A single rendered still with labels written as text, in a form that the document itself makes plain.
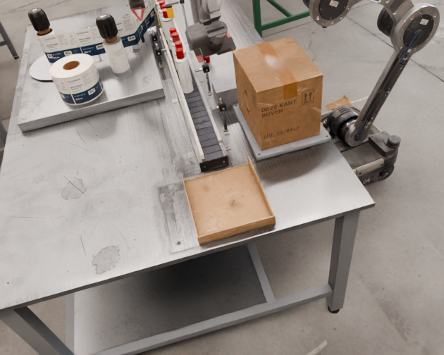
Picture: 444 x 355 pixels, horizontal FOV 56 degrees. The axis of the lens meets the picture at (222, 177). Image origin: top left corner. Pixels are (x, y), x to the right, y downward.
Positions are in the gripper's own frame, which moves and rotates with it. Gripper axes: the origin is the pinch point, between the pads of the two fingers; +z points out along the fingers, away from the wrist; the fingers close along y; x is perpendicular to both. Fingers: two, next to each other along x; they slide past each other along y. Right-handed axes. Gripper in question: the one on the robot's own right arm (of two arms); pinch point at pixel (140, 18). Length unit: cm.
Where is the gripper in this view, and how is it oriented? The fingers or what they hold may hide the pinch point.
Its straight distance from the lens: 212.3
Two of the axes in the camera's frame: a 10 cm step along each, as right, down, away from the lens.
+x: 9.6, -2.6, 1.1
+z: 1.1, 6.8, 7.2
